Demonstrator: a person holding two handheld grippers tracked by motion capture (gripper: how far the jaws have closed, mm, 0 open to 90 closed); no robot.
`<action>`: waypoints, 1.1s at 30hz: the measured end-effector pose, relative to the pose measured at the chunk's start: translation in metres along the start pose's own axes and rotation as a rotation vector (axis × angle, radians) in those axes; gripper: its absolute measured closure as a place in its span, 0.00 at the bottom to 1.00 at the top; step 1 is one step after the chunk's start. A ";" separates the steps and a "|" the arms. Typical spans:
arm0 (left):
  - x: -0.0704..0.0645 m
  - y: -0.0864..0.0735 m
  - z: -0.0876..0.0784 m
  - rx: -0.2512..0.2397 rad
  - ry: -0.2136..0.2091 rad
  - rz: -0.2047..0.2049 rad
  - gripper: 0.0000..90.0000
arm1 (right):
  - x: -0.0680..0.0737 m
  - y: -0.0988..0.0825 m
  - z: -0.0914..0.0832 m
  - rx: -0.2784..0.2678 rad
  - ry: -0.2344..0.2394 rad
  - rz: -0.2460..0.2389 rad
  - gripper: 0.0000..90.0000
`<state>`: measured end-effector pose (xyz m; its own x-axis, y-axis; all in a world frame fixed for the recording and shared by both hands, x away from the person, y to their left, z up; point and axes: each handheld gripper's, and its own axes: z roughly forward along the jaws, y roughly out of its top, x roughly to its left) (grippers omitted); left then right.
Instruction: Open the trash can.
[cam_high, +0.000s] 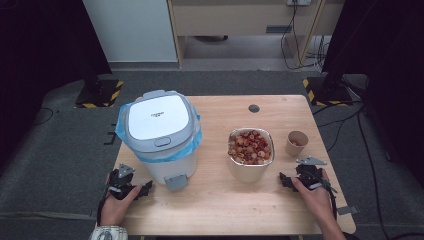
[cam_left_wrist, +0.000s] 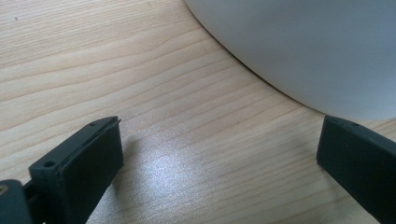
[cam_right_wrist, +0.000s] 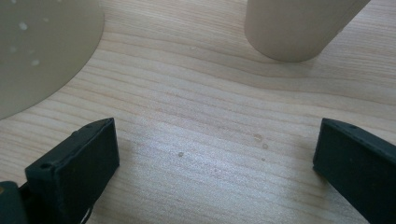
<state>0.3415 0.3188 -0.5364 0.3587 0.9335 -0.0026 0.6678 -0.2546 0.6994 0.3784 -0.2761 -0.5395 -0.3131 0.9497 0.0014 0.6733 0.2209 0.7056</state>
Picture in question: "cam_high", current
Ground cream bowl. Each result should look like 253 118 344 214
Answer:
227 127 276 184

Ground brown paper cup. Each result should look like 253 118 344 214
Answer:
285 130 310 158

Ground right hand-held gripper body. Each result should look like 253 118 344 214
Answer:
295 156 328 191

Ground bundle of black cables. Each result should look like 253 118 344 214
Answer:
279 0 332 72

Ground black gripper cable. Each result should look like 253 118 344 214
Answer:
313 179 339 221
96 190 112 227

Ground thin black floor cable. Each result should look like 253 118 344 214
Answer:
31 106 60 127

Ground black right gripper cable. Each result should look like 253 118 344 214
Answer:
313 179 339 221

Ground black curtain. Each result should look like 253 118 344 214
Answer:
0 0 113 169
321 0 424 188

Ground black floor tape marks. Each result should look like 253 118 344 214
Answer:
103 123 118 146

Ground person's right hand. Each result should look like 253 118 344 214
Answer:
291 169 335 223

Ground blue trash bag liner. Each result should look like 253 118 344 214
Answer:
114 99 204 164

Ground person's left hand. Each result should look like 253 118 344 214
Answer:
99 185 143 228

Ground pile of red fruit shells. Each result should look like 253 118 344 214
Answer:
228 129 273 166

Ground white cabinet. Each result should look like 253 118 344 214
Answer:
82 0 179 64

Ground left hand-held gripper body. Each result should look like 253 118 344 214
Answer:
107 163 143 201

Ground white pedal trash can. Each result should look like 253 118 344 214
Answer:
123 89 203 193

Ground stand with striped base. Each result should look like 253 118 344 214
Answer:
74 74 125 109
302 71 355 107

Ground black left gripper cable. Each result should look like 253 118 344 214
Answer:
96 190 112 227

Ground grey tape strip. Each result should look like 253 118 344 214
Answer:
336 205 361 216

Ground light wooden desk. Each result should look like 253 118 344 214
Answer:
166 0 345 69

